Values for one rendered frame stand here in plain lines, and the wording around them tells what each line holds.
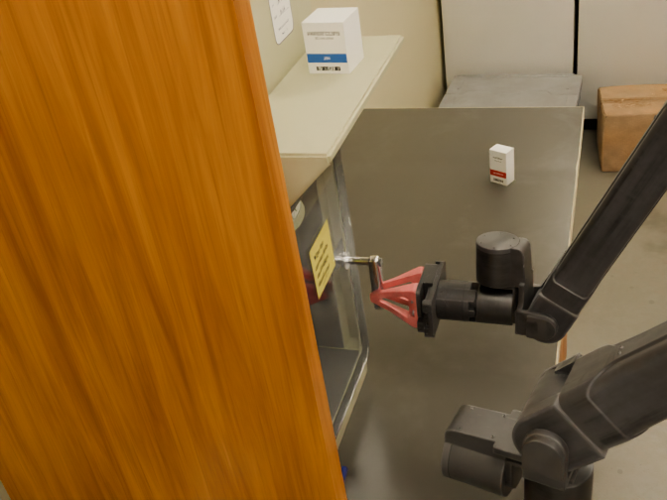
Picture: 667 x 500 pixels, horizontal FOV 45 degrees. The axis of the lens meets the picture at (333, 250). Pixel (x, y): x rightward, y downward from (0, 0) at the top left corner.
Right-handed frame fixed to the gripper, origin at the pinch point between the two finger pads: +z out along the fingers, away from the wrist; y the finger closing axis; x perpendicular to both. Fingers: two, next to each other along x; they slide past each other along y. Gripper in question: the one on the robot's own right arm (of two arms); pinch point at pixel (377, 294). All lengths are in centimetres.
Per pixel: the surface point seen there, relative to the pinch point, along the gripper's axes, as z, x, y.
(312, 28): 1.6, -42.0, 7.0
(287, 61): 5.9, -37.6, 5.3
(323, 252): 4.2, -12.2, 7.7
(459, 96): 35, 83, -256
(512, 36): 14, 65, -284
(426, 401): -6.0, 20.3, 0.3
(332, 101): -2.4, -36.7, 14.7
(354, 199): 23, 21, -60
